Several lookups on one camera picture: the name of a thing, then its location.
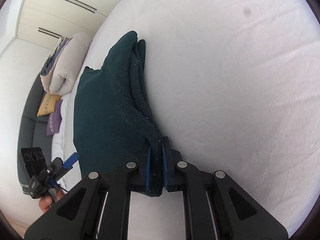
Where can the folded beige duvet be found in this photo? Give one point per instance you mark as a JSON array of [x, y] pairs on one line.
[[62, 67]]

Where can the yellow patterned cushion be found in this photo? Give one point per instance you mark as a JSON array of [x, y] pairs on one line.
[[47, 105]]

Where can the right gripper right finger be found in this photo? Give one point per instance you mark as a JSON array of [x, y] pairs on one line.
[[215, 206]]

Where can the person's left hand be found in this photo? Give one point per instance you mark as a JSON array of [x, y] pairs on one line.
[[46, 201]]

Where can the purple patterned cushion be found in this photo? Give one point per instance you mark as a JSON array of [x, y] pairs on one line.
[[54, 120]]

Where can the white pillow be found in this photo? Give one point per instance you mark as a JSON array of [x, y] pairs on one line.
[[59, 146]]

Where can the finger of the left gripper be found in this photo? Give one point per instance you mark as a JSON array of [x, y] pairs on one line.
[[52, 182], [68, 164]]

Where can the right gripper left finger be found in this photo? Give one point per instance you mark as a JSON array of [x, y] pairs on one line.
[[96, 208]]

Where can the dark green knit sweater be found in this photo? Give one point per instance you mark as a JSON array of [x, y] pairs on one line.
[[113, 122]]

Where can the white bed mattress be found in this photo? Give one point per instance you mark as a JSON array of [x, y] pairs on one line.
[[234, 84]]

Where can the cream wardrobe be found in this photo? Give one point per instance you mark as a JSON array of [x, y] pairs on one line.
[[43, 22]]

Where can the dark grey headboard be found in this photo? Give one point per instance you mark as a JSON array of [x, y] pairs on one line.
[[33, 132]]

